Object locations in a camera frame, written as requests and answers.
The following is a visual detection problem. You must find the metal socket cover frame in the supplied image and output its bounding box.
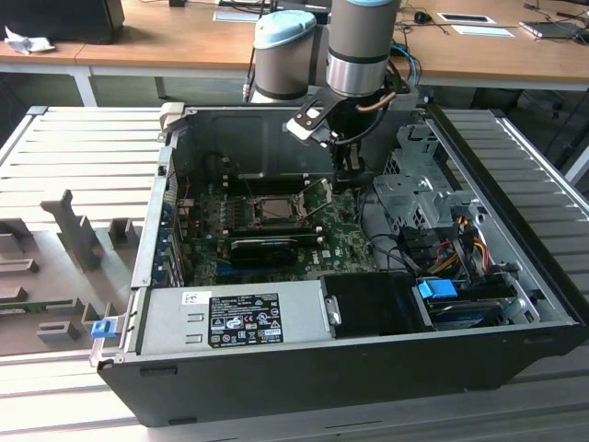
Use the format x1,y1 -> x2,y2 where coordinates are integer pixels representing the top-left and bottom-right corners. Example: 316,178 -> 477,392
297,178 -> 333,221

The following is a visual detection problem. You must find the thin metal locking lever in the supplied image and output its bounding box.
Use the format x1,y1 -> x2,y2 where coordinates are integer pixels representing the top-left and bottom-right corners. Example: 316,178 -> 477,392
242,176 -> 260,211

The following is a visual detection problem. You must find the RAM slot with white clips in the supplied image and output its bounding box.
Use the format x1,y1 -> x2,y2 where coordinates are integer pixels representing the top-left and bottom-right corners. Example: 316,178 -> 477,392
223,181 -> 310,190
223,172 -> 310,180
228,233 -> 324,244

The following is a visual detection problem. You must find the CPU socket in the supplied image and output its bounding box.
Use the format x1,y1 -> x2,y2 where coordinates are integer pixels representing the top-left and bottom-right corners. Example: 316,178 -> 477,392
248,192 -> 309,230

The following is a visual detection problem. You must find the grey metal drive cage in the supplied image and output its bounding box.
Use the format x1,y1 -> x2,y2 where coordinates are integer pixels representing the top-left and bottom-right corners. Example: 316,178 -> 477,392
371,122 -> 490,241

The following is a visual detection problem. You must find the green motherboard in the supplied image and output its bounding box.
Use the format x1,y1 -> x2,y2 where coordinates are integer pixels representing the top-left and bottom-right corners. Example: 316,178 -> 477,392
174,174 -> 383,286

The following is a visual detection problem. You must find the black graphics card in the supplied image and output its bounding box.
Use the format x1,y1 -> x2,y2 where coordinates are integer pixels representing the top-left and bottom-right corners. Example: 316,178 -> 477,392
228,235 -> 298,271

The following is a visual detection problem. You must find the black plastic shroud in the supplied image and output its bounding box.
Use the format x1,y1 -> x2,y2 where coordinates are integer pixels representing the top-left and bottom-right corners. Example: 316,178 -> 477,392
320,272 -> 418,341

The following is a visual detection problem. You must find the hard disk in blue carrier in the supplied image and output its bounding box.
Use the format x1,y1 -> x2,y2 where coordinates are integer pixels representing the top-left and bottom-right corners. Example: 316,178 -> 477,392
416,279 -> 519,332

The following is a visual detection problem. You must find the grey laptop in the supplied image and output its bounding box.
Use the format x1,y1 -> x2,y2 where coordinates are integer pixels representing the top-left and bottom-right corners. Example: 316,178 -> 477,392
518,19 -> 584,41

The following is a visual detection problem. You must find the black and grey PC case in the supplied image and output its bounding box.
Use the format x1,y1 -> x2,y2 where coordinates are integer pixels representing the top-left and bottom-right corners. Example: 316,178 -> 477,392
89,103 -> 589,427

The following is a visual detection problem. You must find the grey power supply with label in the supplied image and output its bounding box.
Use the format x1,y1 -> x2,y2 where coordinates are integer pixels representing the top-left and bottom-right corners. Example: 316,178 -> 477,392
136,279 -> 333,356

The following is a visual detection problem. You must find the black monitor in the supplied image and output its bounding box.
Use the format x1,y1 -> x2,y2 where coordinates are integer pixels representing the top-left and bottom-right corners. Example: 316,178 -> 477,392
0,0 -> 126,46

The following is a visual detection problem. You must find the grey parts rack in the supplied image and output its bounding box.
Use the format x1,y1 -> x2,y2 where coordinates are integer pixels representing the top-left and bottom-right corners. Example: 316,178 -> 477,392
0,187 -> 149,359

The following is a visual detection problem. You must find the crumpled white paper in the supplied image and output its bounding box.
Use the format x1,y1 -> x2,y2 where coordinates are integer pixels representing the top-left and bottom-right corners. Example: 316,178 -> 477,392
3,25 -> 57,56

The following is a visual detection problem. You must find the green RAM stick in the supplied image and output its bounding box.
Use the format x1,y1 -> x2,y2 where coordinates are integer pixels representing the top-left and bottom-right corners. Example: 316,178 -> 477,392
0,297 -> 77,315

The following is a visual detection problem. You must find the copper-coloured curved hose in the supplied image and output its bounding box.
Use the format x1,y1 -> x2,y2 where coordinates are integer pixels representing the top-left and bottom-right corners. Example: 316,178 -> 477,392
357,90 -> 398,114

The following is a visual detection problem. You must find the black and white wrist camera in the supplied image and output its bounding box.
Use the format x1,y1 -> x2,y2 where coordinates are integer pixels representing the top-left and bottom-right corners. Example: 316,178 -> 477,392
284,89 -> 341,148

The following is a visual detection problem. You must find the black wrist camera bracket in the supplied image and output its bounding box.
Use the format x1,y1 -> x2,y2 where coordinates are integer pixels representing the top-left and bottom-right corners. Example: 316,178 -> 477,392
381,68 -> 419,112

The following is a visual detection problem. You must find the blue cable bundle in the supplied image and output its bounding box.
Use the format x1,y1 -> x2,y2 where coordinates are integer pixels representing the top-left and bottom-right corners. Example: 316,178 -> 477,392
394,41 -> 422,87

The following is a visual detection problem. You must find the wooden desk with white frame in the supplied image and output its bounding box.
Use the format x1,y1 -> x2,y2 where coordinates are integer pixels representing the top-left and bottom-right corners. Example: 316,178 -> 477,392
0,0 -> 259,108
390,0 -> 589,93

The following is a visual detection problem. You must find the white desk cable lid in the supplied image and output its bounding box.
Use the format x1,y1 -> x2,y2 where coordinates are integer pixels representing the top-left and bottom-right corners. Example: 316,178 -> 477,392
213,8 -> 264,24
435,12 -> 499,25

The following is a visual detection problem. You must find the red and black twisted wire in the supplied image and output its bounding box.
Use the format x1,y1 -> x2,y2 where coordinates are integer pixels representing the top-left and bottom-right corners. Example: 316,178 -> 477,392
177,174 -> 197,217

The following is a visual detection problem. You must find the yellow red black wire bundle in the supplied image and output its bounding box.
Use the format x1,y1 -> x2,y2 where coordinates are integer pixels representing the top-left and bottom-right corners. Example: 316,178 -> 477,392
435,238 -> 491,278

